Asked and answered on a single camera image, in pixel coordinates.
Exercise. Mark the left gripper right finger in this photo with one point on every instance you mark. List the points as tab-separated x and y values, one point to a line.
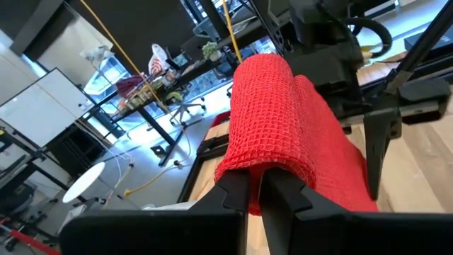
336	233

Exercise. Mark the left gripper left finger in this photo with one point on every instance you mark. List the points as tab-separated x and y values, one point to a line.
159	233

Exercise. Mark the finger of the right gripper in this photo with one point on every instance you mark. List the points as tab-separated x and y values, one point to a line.
378	141

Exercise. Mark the red elastic bandage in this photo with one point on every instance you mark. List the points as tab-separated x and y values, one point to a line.
276	124

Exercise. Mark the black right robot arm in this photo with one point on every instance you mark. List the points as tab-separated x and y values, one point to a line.
318	14

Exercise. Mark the round stand base with pole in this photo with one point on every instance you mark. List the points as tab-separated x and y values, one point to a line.
83	182

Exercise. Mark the cluttered background desk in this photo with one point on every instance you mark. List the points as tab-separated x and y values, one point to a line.
155	124

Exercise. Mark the small potted plant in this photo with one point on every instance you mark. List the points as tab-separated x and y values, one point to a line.
211	51

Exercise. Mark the red plastic crate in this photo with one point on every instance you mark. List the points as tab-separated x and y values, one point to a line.
221	118

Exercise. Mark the black shelf cart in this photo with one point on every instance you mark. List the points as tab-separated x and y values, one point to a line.
74	148

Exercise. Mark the office swivel chair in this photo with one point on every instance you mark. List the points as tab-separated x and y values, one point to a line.
185	106

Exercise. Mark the maroon cloth bag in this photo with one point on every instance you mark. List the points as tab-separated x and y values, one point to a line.
129	85

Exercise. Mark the white whiteboard on stand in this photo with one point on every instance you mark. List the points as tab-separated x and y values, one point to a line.
39	110

